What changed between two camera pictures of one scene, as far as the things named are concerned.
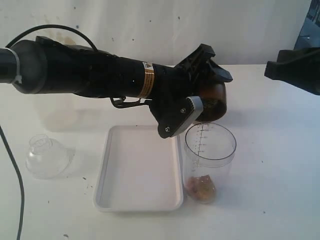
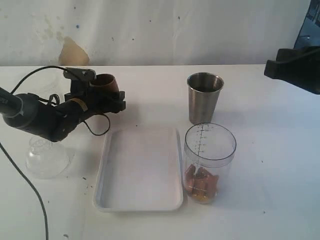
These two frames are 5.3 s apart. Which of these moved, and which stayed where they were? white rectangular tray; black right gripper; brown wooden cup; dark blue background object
Moved: brown wooden cup
Stayed: black right gripper; dark blue background object; white rectangular tray
